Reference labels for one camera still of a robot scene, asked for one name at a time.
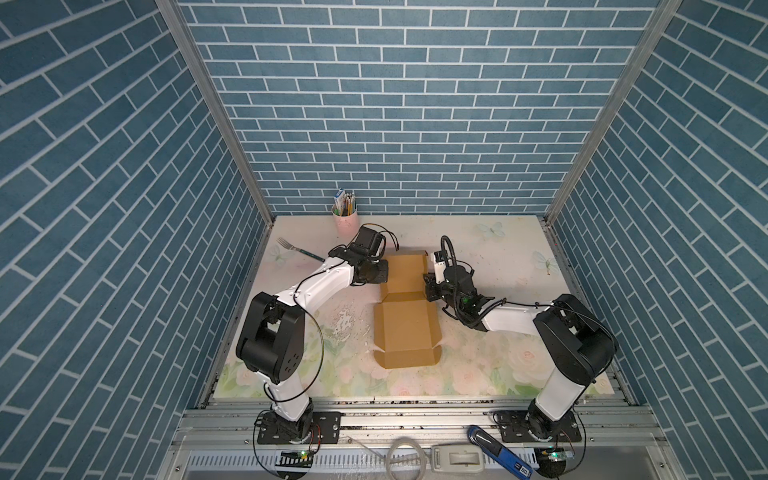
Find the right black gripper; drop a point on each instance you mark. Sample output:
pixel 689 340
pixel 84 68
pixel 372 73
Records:
pixel 430 286

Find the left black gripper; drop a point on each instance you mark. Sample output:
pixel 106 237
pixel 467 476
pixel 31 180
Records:
pixel 382 272

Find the brown cardboard box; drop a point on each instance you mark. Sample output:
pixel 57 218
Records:
pixel 407 333

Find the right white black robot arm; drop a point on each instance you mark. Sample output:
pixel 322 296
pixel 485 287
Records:
pixel 580 347

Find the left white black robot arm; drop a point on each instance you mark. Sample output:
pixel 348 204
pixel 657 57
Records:
pixel 271 341

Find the pink pen holder bucket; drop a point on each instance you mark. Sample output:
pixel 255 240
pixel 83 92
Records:
pixel 347 225

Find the pens in bucket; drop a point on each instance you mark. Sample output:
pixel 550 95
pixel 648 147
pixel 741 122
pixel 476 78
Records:
pixel 344 203

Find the blue handheld tool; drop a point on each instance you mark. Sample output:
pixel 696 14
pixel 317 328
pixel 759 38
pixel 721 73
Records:
pixel 499 453

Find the grey white plastic device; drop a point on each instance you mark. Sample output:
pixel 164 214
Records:
pixel 464 458

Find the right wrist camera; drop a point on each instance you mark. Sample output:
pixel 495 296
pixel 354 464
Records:
pixel 439 265

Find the metal fork teal handle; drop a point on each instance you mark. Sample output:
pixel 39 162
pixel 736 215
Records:
pixel 291 247

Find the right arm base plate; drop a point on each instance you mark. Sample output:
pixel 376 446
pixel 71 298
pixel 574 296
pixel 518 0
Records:
pixel 523 426

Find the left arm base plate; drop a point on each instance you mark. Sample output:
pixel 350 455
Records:
pixel 324 426

